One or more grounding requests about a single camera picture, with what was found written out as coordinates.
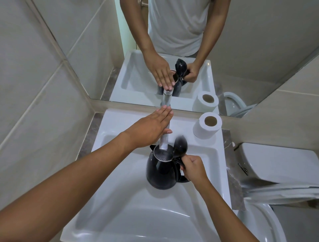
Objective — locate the person's left hand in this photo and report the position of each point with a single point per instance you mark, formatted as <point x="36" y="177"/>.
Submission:
<point x="144" y="129"/>

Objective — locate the person's right hand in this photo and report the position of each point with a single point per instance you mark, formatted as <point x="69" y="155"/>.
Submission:
<point x="195" y="170"/>

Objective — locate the person's left middle finger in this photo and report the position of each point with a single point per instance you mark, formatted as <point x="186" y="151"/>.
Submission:
<point x="165" y="116"/>

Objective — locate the person's left little finger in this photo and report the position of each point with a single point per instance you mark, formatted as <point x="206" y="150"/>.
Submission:
<point x="158" y="110"/>

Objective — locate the person's right fingers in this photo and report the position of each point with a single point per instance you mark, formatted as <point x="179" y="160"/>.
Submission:
<point x="188" y="163"/>

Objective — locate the black electric kettle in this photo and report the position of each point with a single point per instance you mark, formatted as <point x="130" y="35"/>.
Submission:
<point x="160" y="174"/>

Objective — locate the person's right forearm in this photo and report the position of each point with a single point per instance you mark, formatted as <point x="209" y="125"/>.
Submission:
<point x="221" y="214"/>

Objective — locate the person's left forearm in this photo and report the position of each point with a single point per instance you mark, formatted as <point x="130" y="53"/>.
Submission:
<point x="62" y="187"/>

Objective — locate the chrome faucet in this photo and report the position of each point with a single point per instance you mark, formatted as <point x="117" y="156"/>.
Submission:
<point x="164" y="142"/>

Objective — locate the white toilet paper roll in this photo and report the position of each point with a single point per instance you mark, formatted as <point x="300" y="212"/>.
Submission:
<point x="203" y="129"/>

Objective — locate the chrome flush lever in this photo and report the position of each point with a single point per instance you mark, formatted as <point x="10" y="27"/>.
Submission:
<point x="243" y="169"/>

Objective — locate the white ceramic sink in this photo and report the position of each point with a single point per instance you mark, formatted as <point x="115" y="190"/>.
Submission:
<point x="124" y="199"/>

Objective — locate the white toilet tank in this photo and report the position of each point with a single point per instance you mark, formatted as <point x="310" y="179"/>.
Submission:
<point x="276" y="164"/>

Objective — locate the white toilet bowl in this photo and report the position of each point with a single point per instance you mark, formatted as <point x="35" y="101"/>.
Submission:
<point x="259" y="222"/>

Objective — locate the white toilet seat lid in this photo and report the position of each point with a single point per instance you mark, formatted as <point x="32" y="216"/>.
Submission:
<point x="279" y="193"/>

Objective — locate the wall mirror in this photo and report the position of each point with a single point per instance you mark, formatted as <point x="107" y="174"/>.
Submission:
<point x="249" y="37"/>

